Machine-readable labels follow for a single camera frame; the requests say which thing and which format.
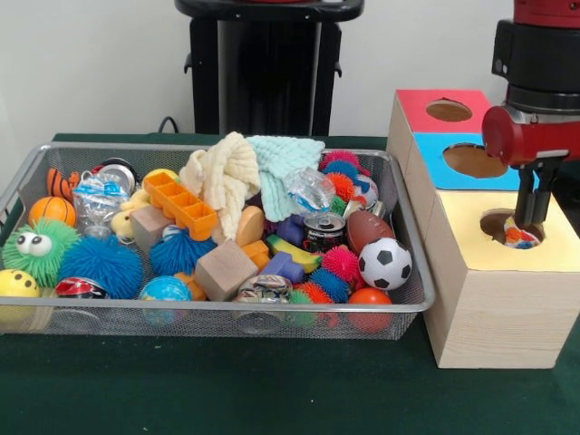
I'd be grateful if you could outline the dark green tablecloth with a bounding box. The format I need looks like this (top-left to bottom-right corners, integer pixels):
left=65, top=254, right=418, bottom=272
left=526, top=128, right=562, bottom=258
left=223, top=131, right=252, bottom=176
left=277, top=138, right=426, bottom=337
left=0, top=131, right=580, bottom=435
left=550, top=160, right=580, bottom=200

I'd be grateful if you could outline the blue spiky ball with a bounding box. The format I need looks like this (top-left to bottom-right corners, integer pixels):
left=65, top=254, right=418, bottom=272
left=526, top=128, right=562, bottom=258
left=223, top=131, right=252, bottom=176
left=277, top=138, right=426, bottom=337
left=58, top=234, right=144, bottom=301

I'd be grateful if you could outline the wooden box with three holes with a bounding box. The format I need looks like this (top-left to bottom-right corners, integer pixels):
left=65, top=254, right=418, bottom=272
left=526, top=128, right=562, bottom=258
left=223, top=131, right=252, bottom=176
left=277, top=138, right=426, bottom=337
left=385, top=89, right=580, bottom=369

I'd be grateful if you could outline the plain wooden block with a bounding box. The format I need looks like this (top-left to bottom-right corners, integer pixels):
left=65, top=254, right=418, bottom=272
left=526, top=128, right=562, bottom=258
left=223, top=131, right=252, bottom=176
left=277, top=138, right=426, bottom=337
left=194, top=239, right=259, bottom=304

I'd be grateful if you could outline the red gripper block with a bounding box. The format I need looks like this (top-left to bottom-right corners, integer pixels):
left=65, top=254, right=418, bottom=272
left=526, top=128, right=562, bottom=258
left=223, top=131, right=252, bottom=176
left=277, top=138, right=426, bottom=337
left=481, top=104, right=580, bottom=227

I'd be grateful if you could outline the black drink can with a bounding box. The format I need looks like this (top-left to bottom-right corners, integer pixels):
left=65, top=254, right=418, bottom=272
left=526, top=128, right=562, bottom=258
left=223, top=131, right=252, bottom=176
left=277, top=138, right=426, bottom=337
left=302, top=211, right=348, bottom=253

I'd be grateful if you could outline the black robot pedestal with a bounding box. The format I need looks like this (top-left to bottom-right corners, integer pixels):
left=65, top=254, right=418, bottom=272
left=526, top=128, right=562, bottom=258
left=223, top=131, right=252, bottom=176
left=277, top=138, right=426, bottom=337
left=174, top=0, right=366, bottom=137

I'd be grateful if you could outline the cream knitted cloth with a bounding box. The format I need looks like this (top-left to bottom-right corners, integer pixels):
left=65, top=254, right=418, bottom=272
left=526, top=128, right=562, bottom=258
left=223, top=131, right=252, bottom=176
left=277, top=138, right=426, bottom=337
left=179, top=130, right=263, bottom=244

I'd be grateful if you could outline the shallow mesh bin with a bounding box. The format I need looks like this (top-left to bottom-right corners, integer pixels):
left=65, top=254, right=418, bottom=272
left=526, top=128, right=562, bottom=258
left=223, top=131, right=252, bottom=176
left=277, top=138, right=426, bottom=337
left=0, top=141, right=437, bottom=343

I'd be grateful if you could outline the brown toy football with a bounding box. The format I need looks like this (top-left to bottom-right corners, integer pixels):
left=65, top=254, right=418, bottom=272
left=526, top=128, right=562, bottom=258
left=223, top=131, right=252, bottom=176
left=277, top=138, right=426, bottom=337
left=347, top=210, right=396, bottom=256

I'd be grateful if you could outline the green spiky ball with eyes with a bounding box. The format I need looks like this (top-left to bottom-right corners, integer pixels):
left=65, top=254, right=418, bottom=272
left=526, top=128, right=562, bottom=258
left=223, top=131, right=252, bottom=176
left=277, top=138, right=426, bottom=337
left=1, top=217, right=81, bottom=289

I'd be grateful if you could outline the clear plastic bottle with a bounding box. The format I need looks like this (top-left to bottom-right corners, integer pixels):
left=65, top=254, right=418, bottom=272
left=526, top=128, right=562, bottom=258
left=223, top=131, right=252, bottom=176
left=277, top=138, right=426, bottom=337
left=283, top=166, right=337, bottom=213

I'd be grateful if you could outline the white multicolour print cloth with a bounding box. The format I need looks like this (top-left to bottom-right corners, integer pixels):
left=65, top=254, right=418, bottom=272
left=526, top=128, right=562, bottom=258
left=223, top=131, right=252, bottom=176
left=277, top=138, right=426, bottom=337
left=502, top=216, right=543, bottom=249

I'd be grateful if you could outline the black and white soccer ball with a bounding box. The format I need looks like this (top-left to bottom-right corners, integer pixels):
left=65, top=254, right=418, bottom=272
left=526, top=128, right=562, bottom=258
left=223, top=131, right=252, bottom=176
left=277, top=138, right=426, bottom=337
left=358, top=237, right=414, bottom=291

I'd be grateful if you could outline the mint green cloth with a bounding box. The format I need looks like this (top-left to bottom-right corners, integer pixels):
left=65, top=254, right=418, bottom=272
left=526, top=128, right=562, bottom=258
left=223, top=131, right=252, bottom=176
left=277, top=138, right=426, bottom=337
left=246, top=134, right=326, bottom=223

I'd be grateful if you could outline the orange toy brick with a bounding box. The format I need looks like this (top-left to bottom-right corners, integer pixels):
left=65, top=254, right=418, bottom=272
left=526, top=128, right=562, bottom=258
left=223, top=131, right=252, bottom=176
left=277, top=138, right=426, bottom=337
left=144, top=173, right=219, bottom=243

